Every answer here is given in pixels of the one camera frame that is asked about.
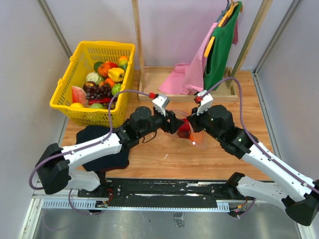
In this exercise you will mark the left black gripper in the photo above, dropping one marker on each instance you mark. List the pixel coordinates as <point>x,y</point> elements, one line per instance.
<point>172,126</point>

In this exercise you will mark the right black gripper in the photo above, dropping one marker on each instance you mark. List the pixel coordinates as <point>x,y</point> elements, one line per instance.
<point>194,118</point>

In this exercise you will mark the red apple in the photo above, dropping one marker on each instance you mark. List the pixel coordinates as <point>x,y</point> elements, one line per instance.
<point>184,131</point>

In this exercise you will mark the clear zip top bag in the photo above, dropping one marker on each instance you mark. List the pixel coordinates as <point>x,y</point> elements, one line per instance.
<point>184,115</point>

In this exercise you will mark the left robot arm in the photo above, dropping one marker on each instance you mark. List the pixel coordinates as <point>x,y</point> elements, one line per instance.
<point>57,167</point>

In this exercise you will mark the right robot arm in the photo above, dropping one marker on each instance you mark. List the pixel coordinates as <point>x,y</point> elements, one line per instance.
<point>293,192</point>

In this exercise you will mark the pink shirt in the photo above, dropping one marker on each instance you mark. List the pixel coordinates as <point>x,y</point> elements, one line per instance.
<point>187,78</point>

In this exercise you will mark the wooden rack tray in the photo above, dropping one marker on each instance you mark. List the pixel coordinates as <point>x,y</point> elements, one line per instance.
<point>225,93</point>

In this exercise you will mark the green shirt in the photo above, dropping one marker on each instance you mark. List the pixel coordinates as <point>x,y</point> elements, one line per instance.
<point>225,37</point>

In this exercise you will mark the dark navy cloth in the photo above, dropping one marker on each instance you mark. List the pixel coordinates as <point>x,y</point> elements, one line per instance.
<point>105,163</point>

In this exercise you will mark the green custard apple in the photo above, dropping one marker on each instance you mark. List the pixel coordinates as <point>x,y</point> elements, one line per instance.
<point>116,88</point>

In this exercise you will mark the yellow clothes hanger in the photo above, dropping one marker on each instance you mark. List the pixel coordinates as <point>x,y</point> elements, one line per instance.
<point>209,46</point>

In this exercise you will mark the yellow bell pepper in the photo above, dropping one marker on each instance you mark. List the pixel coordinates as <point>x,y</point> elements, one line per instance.
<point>116,74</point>

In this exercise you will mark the purple grape bunch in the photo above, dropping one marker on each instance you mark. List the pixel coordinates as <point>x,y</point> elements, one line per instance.
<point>97,93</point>

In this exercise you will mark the small orange fruit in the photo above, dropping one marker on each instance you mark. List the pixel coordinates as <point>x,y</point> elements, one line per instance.
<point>110,82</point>

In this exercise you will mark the mango fruit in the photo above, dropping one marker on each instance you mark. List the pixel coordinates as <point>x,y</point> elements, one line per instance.
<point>123,62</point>

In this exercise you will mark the red chili pepper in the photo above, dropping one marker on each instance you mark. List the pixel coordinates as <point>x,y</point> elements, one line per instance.
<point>99,101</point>

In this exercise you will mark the orange pumpkin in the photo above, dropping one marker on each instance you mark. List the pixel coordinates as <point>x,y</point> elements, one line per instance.
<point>103,69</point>

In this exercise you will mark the green white cabbage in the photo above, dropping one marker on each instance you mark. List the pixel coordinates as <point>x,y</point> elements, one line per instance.
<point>94,77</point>

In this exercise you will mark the watermelon slice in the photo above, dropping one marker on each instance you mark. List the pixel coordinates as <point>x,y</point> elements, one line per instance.
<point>79,96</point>

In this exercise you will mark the yellow lemon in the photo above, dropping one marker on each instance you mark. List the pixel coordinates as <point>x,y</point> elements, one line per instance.
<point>77,105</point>

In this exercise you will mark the yellow plastic basket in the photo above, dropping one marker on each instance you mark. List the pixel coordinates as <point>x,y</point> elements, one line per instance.
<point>82,63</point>

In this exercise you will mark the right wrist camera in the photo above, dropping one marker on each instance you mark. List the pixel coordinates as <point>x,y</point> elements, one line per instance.
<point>204,100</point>

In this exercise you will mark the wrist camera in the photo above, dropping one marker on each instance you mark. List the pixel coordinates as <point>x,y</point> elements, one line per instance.
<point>160,102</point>
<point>204,100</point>

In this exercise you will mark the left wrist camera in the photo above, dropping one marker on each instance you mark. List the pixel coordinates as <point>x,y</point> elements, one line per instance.
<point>160,102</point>

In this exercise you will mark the right wooden rack post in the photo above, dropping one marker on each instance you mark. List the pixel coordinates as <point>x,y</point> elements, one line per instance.
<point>256,25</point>

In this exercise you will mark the wooden rack post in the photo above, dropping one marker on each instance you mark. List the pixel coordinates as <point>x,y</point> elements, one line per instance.
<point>256,25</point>
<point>136,14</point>

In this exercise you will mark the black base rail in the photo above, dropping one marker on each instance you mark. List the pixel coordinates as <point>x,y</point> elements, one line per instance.
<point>163,193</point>

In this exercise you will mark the left wooden rack post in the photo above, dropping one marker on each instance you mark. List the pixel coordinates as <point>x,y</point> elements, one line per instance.
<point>136,14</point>

